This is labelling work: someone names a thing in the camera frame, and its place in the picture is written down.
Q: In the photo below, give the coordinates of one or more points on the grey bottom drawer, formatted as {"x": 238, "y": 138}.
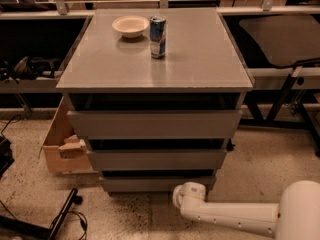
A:
{"x": 154, "y": 180}

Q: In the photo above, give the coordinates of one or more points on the grey drawer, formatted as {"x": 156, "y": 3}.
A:
{"x": 157, "y": 124}
{"x": 154, "y": 180}
{"x": 156, "y": 154}

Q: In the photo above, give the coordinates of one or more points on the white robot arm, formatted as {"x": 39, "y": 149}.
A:
{"x": 295, "y": 217}

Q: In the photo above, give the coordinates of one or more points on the grey drawer cabinet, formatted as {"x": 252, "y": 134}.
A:
{"x": 200, "y": 70}

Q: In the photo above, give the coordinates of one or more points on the grey top drawer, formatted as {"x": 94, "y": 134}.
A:
{"x": 157, "y": 124}

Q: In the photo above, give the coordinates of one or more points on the grey middle drawer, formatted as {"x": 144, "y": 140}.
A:
{"x": 156, "y": 154}

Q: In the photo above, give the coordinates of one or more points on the blue energy drink can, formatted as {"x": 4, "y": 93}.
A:
{"x": 157, "y": 36}

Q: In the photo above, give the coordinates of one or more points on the white bowl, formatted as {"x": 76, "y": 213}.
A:
{"x": 130, "y": 26}

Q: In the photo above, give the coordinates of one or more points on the cardboard box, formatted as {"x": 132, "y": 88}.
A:
{"x": 63, "y": 150}

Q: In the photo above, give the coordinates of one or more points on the black headset on shelf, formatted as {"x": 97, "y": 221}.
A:
{"x": 30, "y": 68}

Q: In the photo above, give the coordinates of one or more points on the black box at left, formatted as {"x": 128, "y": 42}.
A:
{"x": 6, "y": 157}

